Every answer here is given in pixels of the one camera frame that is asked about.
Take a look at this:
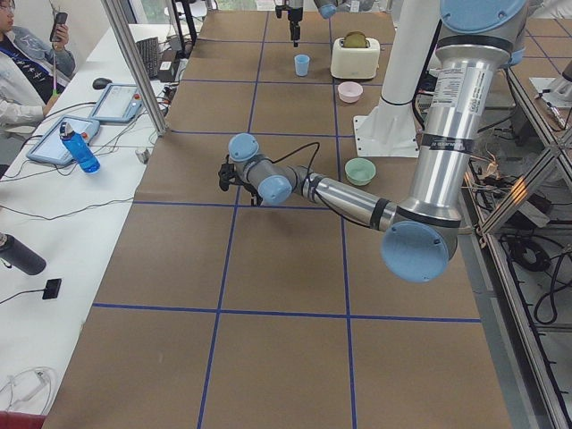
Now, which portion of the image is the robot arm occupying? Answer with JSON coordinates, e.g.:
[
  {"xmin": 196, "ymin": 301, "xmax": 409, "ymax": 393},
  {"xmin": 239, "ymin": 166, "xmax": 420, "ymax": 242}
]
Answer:
[
  {"xmin": 219, "ymin": 1, "xmax": 529, "ymax": 282},
  {"xmin": 274, "ymin": 0, "xmax": 374, "ymax": 47}
]

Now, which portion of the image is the black computer mouse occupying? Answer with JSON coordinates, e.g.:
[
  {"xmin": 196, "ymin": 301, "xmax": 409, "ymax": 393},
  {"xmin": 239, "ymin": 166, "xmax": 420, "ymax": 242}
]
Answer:
[{"xmin": 92, "ymin": 78, "xmax": 112, "ymax": 90}]

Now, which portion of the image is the cream toaster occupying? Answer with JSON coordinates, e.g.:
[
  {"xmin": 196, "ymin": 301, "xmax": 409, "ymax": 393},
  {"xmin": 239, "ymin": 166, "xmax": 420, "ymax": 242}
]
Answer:
[{"xmin": 330, "ymin": 38, "xmax": 381, "ymax": 80}]

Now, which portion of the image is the bread slice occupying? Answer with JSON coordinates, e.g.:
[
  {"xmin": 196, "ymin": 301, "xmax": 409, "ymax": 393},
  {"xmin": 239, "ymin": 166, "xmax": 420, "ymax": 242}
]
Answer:
[{"xmin": 342, "ymin": 31, "xmax": 368, "ymax": 49}]

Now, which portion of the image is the seated person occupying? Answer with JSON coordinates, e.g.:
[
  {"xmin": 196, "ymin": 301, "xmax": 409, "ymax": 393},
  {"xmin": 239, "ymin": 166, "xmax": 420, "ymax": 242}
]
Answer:
[{"xmin": 1, "ymin": 1, "xmax": 76, "ymax": 127}]

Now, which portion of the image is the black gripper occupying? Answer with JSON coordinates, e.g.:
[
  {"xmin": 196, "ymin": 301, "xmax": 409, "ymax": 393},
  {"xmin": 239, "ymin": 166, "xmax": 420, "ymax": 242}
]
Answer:
[
  {"xmin": 241, "ymin": 182, "xmax": 263, "ymax": 206},
  {"xmin": 285, "ymin": 0, "xmax": 304, "ymax": 47}
]

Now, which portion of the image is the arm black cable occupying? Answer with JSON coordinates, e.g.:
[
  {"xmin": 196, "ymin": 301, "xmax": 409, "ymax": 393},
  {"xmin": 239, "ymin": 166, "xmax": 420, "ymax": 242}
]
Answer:
[{"xmin": 267, "ymin": 141, "xmax": 322, "ymax": 171}]

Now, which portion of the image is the teach pendant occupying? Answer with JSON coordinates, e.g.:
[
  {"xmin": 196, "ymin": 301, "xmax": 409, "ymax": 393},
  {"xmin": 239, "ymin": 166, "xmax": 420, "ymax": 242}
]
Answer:
[
  {"xmin": 27, "ymin": 115, "xmax": 100, "ymax": 166},
  {"xmin": 89, "ymin": 83, "xmax": 142, "ymax": 123}
]

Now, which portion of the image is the blue cup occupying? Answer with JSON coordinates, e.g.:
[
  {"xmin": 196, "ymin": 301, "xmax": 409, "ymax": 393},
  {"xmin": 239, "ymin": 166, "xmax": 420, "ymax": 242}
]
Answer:
[{"xmin": 294, "ymin": 54, "xmax": 310, "ymax": 77}]

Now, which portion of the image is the blue water bottle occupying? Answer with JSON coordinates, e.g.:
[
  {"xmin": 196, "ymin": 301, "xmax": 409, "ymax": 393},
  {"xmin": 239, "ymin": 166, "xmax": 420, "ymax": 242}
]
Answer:
[{"xmin": 59, "ymin": 122, "xmax": 100, "ymax": 173}]

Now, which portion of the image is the aluminium frame post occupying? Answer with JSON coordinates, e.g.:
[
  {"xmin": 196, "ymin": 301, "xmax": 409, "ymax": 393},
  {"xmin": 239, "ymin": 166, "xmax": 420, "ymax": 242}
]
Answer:
[{"xmin": 101, "ymin": 0, "xmax": 167, "ymax": 137}]

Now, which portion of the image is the pink bowl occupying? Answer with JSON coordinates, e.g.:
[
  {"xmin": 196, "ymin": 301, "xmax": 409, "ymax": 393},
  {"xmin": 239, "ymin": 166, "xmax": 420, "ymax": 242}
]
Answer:
[{"xmin": 337, "ymin": 81, "xmax": 364, "ymax": 104}]

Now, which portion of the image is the black keyboard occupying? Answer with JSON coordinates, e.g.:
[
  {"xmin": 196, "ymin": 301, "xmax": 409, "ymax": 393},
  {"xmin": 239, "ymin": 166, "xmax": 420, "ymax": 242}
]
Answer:
[{"xmin": 135, "ymin": 37, "xmax": 160, "ymax": 80}]

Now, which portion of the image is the far teach pendant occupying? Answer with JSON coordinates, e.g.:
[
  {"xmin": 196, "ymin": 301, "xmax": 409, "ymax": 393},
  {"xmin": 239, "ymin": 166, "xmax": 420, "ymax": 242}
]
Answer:
[{"xmin": 89, "ymin": 83, "xmax": 142, "ymax": 123}]

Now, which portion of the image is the green bowl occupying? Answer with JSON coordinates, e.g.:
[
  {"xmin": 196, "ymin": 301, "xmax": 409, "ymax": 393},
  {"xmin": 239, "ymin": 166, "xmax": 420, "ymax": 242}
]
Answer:
[{"xmin": 344, "ymin": 157, "xmax": 376, "ymax": 186}]

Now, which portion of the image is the near teach pendant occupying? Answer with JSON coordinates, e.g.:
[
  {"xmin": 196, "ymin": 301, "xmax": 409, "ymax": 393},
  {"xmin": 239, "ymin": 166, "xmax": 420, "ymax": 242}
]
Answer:
[{"xmin": 27, "ymin": 115, "xmax": 100, "ymax": 166}]

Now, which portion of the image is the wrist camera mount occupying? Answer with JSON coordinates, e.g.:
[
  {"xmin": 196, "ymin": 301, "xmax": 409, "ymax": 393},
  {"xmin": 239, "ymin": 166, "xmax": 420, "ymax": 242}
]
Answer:
[
  {"xmin": 218, "ymin": 155, "xmax": 239, "ymax": 192},
  {"xmin": 273, "ymin": 0, "xmax": 289, "ymax": 19}
]

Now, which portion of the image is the black thermos bottle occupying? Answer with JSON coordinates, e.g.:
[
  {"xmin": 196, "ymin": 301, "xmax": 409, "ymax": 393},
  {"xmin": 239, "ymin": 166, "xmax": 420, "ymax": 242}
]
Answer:
[{"xmin": 1, "ymin": 233, "xmax": 46, "ymax": 275}]

